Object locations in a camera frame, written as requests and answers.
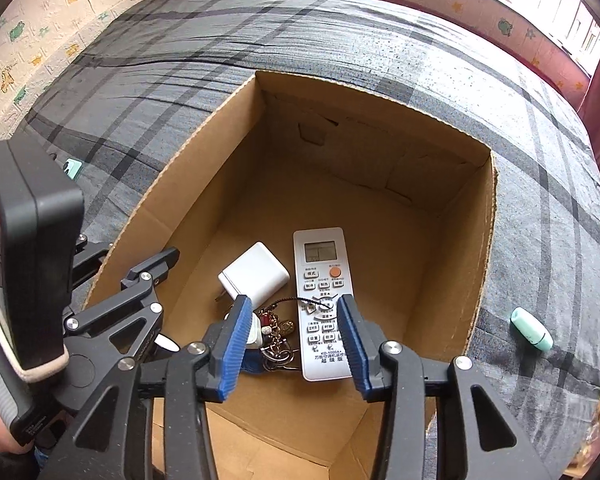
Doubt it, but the small white charger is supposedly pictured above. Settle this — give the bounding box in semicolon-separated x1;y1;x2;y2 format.
225;312;265;350

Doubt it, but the barred window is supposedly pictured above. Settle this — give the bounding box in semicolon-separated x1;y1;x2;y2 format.
460;0;600;76

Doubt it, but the white remote control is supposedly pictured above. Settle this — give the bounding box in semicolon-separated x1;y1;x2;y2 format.
293;227;357;382

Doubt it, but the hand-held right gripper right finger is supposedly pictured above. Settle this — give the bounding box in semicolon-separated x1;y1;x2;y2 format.
336;294;551;480

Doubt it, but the large white charger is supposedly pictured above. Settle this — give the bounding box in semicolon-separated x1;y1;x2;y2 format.
215;241;291;306

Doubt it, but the mint green tube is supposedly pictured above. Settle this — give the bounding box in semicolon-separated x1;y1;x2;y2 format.
510;306;552;352

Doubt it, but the beaded keychain with keys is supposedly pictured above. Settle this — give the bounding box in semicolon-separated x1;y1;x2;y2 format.
257;297;341;371

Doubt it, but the brown cardboard box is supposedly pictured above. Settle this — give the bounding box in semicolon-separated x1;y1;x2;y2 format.
82;70;497;480

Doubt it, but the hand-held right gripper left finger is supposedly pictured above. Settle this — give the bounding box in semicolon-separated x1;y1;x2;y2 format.
42;295;254;480

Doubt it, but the grey plaid blanket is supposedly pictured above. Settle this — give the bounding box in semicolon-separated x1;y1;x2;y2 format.
17;0;600;480

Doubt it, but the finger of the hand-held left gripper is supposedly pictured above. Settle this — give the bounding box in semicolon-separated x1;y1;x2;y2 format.
62;246;180;361
72;234;113;291

